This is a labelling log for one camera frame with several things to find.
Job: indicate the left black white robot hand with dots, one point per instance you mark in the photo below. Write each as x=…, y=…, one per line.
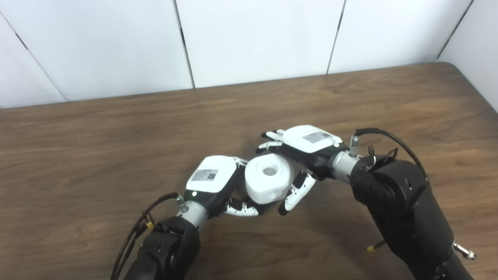
x=212, y=175

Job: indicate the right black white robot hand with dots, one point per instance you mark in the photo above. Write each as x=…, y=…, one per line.
x=311, y=142

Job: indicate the round white plastic piece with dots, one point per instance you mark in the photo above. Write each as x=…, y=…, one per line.
x=268, y=186

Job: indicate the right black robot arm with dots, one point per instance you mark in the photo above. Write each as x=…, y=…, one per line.
x=404, y=210

